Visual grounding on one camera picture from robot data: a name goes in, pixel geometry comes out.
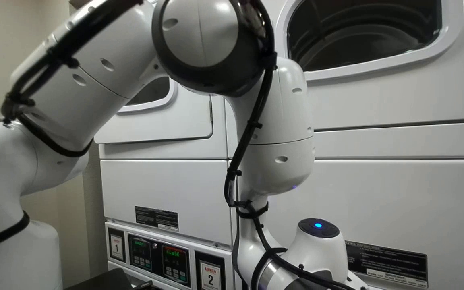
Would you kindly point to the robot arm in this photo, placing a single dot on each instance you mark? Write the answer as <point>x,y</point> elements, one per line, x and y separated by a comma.
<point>107,60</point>

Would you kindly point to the white laundry machine door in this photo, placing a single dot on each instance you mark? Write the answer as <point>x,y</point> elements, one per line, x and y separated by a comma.
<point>381,100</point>
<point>167,121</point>

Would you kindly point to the white stacked laundry machine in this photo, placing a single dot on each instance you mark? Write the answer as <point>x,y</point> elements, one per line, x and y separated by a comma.
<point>163,189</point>
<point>397,189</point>

